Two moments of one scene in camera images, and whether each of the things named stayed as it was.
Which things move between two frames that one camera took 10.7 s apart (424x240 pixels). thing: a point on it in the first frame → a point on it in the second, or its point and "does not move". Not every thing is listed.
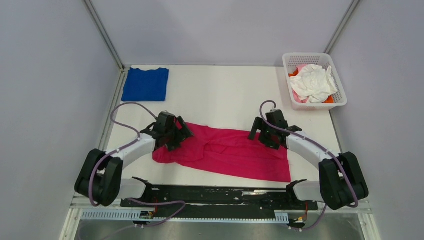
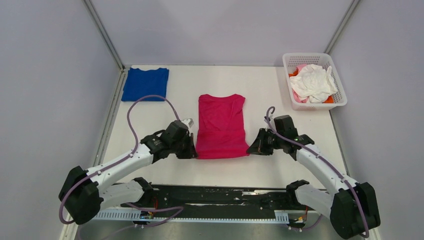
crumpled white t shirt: (314, 82) does not move
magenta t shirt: (228, 152) → (221, 131)
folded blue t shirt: (150, 85) does not move
